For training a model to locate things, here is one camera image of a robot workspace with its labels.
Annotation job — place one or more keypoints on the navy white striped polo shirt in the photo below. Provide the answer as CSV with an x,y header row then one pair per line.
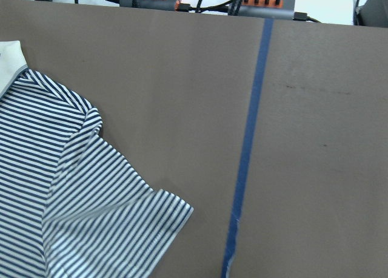
x,y
71,204

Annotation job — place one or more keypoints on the brown table mat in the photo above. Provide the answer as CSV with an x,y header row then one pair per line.
x,y
174,91

